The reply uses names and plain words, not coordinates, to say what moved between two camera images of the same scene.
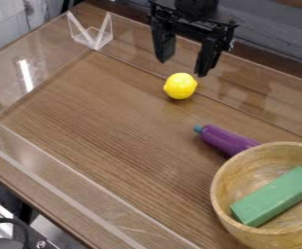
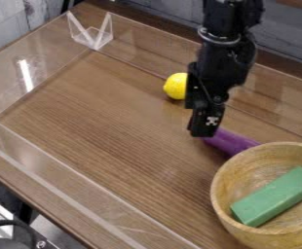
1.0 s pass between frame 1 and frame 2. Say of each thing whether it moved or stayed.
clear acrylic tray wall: stayed
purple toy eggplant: stayed
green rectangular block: stayed
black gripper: moved
